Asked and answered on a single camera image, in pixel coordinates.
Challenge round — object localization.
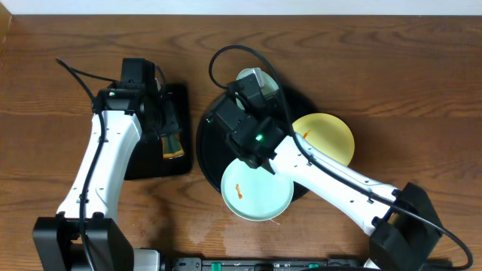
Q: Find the yellow green sponge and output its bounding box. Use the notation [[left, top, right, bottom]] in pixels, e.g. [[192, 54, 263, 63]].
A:
[[161, 133, 185, 160]]

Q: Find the mint green plate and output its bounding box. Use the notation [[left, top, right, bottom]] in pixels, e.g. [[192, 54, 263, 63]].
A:
[[236, 67, 279, 112], [221, 159, 294, 221]]

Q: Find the yellow plastic plate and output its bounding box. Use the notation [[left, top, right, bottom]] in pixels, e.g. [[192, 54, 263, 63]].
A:
[[292, 113, 355, 166]]

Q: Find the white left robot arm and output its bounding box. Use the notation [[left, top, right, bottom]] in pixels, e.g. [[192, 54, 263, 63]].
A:
[[32, 84, 193, 270]]

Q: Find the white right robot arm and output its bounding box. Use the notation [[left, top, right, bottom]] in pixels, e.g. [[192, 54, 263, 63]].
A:
[[197, 93, 441, 270]]

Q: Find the round black tray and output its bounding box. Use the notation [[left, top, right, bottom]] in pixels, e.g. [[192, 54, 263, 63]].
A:
[[196, 85, 319, 193]]

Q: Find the rectangular black tray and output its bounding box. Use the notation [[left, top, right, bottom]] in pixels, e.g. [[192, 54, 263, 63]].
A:
[[124, 84, 193, 181]]

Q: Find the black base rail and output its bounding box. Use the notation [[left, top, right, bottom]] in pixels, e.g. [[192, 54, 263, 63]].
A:
[[160, 257, 366, 271]]

